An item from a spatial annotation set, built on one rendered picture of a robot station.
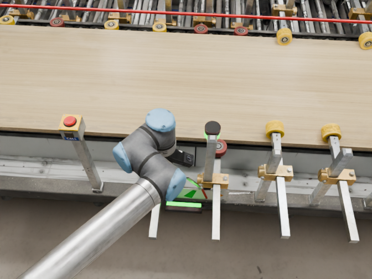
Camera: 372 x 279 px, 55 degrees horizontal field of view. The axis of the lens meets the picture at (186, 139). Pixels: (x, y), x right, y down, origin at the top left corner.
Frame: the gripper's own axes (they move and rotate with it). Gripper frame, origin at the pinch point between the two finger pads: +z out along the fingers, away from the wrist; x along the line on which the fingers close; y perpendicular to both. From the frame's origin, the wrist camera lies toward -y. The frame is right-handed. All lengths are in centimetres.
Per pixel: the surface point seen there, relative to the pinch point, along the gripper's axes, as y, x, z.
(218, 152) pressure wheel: -19.3, -18.7, 10.5
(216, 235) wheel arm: -19.2, 17.3, 15.1
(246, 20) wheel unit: -35, -115, 13
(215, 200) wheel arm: -18.5, 2.3, 15.1
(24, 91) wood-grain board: 78, -49, 11
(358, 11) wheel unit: -97, -115, 4
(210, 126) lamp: -13.9, -12.7, -16.3
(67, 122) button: 36.4, -7.0, -22.0
